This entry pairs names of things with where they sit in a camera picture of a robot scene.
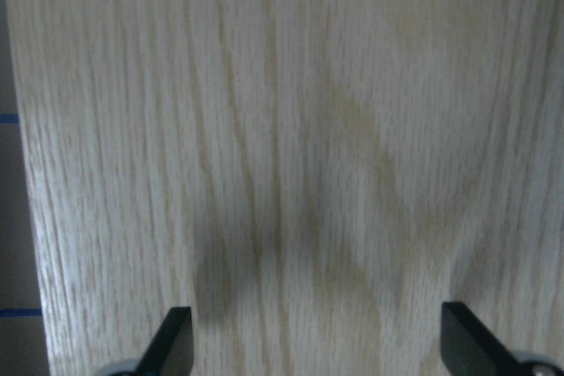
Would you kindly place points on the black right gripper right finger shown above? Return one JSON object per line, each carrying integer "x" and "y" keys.
{"x": 468, "y": 347}

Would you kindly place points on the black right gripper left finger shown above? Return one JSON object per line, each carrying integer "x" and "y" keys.
{"x": 172, "y": 349}

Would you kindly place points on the light wooden drawer cabinet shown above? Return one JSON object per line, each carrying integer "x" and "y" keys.
{"x": 312, "y": 177}

